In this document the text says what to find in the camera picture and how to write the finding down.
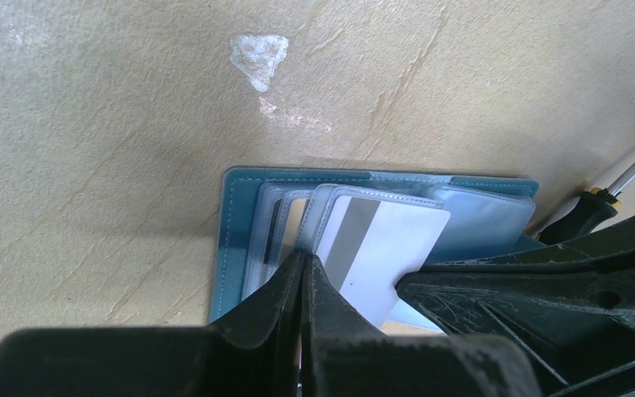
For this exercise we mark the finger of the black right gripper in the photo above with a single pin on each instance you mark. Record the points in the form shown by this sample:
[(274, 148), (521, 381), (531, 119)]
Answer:
[(569, 306)]

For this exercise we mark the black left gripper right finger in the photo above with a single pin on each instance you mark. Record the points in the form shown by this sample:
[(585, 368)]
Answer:
[(344, 355)]

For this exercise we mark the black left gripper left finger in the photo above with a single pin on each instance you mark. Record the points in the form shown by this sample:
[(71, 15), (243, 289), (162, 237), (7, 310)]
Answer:
[(252, 350)]

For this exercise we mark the white credit card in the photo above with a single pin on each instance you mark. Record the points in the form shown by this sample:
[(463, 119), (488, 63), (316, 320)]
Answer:
[(368, 244)]

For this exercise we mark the blue card holder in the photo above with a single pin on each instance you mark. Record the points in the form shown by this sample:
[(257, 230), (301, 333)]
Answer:
[(488, 215)]

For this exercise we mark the yellow black handled screwdriver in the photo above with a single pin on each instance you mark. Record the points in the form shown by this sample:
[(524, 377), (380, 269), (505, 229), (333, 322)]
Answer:
[(592, 208)]

